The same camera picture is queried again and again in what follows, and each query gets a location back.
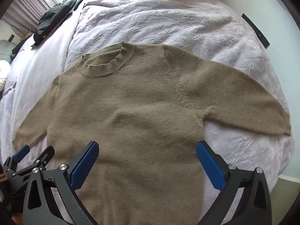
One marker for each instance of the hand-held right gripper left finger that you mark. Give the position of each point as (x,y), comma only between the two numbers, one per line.
(84,164)

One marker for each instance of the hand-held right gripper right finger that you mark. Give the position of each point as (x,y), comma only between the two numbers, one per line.
(211,166)

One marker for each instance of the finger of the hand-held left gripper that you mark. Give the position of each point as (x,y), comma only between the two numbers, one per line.
(45,155)
(22,153)

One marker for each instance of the tan knit sweater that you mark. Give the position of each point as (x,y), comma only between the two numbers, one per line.
(140,110)

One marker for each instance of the white round cushion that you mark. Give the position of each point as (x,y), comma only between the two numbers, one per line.
(4,75)

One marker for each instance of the grey quilted mat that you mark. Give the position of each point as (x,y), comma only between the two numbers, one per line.
(4,49)

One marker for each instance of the black flat object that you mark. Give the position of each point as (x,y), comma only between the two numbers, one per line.
(18,46)

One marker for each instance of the lavender plush bed blanket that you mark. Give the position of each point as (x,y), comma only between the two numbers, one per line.
(187,23)

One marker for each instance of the grey pleated curtain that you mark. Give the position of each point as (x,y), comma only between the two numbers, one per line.
(28,7)

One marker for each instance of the black wall strip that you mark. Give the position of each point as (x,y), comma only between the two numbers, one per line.
(256,31)

